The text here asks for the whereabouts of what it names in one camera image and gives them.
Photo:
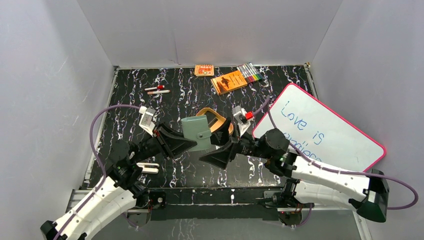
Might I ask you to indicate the orange book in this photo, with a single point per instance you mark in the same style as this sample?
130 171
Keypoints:
228 82

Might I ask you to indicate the set of coloured markers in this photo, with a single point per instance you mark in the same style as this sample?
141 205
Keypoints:
250 73

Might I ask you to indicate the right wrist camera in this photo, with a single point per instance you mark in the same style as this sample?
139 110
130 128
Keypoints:
242 118

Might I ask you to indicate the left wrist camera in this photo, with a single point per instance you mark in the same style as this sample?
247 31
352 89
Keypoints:
147 119

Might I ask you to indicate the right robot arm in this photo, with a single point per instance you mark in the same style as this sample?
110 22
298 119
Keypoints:
307 181

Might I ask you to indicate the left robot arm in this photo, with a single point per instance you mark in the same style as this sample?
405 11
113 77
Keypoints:
120 188

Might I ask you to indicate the black base frame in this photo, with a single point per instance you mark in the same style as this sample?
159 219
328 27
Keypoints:
264 203

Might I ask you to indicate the pink framed whiteboard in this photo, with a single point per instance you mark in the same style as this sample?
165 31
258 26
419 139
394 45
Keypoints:
319 132

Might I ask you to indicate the mint green card holder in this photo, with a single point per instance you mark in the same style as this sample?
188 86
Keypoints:
196 128

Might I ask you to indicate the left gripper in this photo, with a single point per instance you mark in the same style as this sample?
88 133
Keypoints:
162 141

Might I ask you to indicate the red capped marker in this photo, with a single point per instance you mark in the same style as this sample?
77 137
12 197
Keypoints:
155 88

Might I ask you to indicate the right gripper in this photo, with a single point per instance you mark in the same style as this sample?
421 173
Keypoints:
220 158

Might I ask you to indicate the small orange card box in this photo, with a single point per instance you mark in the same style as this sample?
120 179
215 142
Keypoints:
204 70

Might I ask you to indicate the tan oval tray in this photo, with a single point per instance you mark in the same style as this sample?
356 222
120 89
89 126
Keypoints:
214 119

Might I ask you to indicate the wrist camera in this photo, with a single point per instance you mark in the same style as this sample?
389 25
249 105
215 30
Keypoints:
147 119
242 118

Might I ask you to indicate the white pink marker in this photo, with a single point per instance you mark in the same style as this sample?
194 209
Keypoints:
157 92

